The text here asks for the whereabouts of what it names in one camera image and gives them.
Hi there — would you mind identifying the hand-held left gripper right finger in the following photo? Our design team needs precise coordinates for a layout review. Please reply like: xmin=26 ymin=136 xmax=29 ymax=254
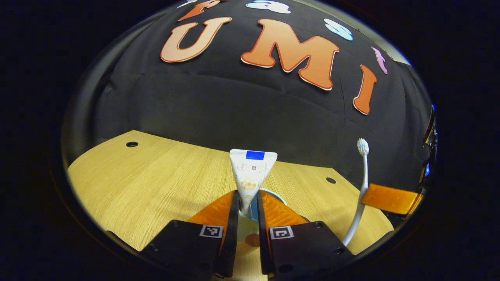
xmin=256 ymin=190 xmax=354 ymax=278

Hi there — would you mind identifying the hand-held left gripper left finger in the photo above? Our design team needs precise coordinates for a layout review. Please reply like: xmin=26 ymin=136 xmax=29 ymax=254
xmin=141 ymin=190 xmax=239 ymax=278

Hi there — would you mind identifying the light blue cup wooden handle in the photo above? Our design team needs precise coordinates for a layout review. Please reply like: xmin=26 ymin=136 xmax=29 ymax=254
xmin=237 ymin=188 xmax=288 ymax=248

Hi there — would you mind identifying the pale blue toothbrush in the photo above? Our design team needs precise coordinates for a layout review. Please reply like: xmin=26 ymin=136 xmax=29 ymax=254
xmin=343 ymin=138 xmax=370 ymax=247

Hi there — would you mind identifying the white toothpaste tube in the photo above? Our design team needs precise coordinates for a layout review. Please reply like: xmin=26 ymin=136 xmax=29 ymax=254
xmin=229 ymin=149 xmax=278 ymax=219

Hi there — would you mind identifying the black backdrop cloth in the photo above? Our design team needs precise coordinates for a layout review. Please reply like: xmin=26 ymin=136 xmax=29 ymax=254
xmin=62 ymin=0 xmax=436 ymax=192

